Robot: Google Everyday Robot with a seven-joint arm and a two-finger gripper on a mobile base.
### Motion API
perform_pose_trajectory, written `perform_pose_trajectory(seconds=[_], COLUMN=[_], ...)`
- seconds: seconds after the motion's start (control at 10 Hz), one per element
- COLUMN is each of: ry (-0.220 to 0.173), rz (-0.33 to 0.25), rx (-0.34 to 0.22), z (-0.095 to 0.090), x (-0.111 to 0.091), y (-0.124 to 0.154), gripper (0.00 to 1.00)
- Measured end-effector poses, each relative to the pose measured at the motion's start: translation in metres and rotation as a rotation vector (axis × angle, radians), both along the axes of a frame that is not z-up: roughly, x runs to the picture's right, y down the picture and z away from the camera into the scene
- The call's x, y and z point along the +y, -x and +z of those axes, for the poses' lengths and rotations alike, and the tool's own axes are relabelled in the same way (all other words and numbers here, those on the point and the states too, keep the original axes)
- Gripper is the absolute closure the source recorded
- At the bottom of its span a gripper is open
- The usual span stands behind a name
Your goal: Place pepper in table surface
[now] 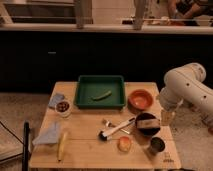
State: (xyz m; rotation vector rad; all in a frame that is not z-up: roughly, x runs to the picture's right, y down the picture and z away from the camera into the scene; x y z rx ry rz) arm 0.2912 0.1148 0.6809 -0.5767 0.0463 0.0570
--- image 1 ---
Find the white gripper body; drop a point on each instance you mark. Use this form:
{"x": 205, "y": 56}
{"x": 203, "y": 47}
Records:
{"x": 169, "y": 100}

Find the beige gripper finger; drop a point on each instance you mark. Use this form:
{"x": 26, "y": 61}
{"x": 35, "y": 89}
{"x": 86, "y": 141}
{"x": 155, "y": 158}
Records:
{"x": 167, "y": 117}

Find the green pepper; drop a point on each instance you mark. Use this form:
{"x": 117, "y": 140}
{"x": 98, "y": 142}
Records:
{"x": 103, "y": 96}

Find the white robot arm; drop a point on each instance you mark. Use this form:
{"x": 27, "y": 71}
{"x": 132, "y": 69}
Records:
{"x": 185, "y": 83}

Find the tan sponge block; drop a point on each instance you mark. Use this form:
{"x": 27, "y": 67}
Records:
{"x": 148, "y": 124}

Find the dark bowl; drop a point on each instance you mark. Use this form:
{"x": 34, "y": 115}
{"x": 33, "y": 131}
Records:
{"x": 147, "y": 132}

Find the dark metal cup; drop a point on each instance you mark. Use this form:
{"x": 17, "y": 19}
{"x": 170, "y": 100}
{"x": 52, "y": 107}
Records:
{"x": 157, "y": 145}

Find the orange bowl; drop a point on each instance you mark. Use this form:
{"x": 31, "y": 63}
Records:
{"x": 140, "y": 99}

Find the orange peach fruit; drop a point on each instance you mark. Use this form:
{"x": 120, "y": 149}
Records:
{"x": 124, "y": 144}

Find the green plastic tray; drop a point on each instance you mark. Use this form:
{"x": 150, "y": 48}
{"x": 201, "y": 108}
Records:
{"x": 89, "y": 86}

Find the person in background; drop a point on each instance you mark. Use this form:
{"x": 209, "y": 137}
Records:
{"x": 184, "y": 12}

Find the white cup of nuts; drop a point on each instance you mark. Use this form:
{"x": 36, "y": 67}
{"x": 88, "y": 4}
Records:
{"x": 63, "y": 108}

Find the blue sponge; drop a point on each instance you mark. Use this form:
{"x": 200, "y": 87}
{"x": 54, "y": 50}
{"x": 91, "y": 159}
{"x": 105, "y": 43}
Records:
{"x": 55, "y": 100}

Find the grey cloth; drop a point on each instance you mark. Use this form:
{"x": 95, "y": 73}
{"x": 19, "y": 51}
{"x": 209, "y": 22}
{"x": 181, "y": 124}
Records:
{"x": 49, "y": 136}

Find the black pole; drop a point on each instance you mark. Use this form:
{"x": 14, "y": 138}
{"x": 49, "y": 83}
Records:
{"x": 25, "y": 147}

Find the white handled brush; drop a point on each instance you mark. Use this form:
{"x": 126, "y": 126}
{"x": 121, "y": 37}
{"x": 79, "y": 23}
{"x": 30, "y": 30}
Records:
{"x": 105, "y": 138}

